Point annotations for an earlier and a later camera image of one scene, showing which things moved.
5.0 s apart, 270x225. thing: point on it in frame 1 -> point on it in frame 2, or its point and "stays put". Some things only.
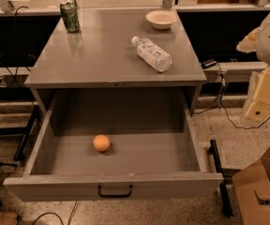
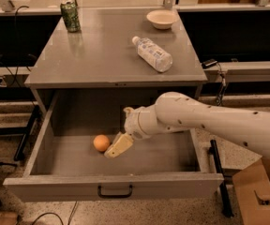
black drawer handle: (114, 195) stays put
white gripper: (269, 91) -> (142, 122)
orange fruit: (101, 142) stays put
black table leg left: (26, 134) stays put
